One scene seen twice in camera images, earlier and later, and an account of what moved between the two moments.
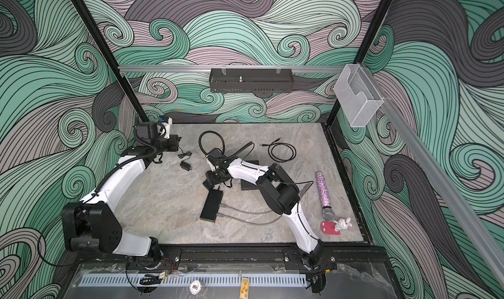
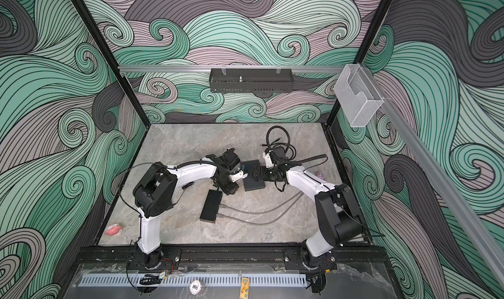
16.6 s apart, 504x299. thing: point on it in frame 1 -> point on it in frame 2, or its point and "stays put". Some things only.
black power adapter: x=183 y=164 -> x=185 y=186
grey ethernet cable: x=224 y=206 stays put
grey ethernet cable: x=224 y=216 stays put
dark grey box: x=247 y=185 stays put
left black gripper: x=173 y=140 -> x=232 y=189
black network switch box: x=211 y=206 stays put
